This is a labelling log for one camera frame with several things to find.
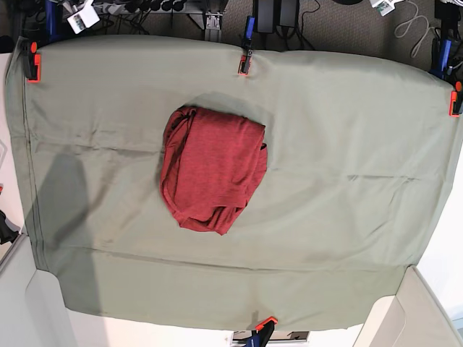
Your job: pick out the red long-sleeve T-shirt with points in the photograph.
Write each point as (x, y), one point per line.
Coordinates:
(212, 164)

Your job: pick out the orange black clamp top middle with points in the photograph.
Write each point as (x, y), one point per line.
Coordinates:
(245, 61)

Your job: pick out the orange black clamp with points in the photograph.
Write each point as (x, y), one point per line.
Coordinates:
(31, 61)
(455, 106)
(245, 61)
(262, 333)

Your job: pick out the green table cloth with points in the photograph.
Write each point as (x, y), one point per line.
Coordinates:
(362, 154)

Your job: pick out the black power adapter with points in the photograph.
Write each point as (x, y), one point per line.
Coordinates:
(270, 14)

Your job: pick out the orange black clamp bottom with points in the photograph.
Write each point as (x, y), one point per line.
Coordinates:
(262, 333)

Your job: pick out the white power strip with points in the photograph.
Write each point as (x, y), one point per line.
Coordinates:
(107, 7)

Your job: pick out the orange black clamp top left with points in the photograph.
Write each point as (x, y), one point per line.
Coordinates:
(31, 61)

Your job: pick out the black object left edge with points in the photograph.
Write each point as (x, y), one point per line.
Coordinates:
(6, 233)

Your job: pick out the orange black clamp top right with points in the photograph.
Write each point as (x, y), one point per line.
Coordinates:
(455, 106)

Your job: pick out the metal table leg bracket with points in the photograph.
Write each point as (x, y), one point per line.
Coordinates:
(212, 30)

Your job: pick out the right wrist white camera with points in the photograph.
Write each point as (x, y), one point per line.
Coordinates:
(81, 17)

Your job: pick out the wrist white camera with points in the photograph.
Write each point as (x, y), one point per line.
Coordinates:
(383, 7)
(81, 17)

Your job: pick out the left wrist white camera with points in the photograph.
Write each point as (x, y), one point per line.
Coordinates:
(383, 7)

